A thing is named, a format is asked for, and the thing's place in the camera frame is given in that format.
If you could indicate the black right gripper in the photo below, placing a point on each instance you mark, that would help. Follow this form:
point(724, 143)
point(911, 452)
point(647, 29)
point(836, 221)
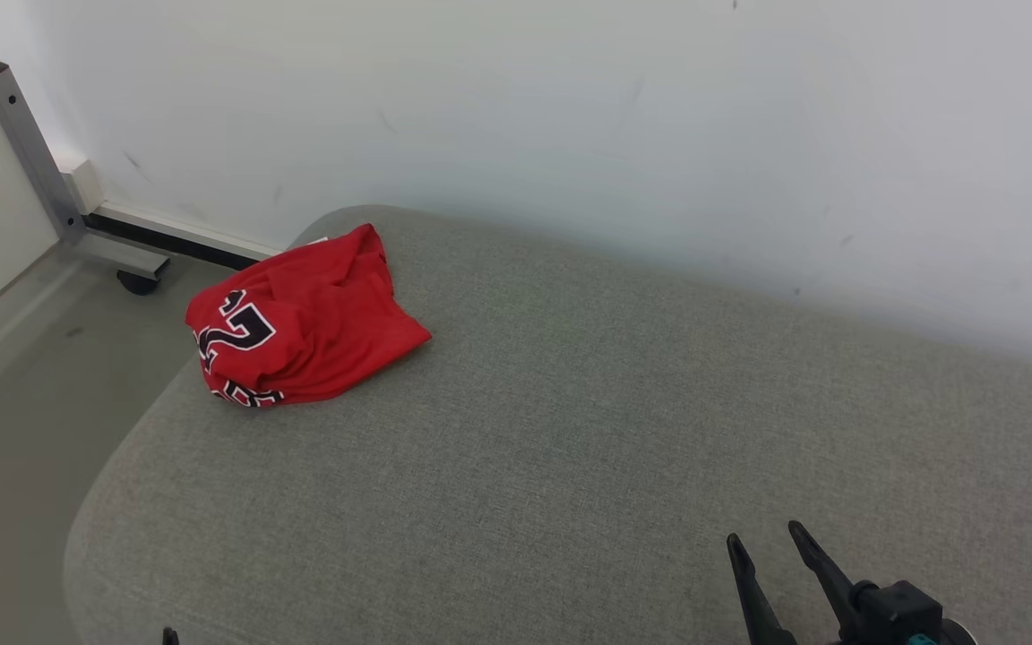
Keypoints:
point(901, 614)

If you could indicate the red basketball jersey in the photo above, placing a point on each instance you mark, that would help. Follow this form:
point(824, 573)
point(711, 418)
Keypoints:
point(328, 331)

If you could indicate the black caster wheel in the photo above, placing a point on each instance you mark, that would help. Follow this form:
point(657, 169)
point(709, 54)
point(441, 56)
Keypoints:
point(137, 283)

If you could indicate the white corner block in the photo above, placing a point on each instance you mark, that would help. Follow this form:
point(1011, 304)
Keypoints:
point(84, 186)

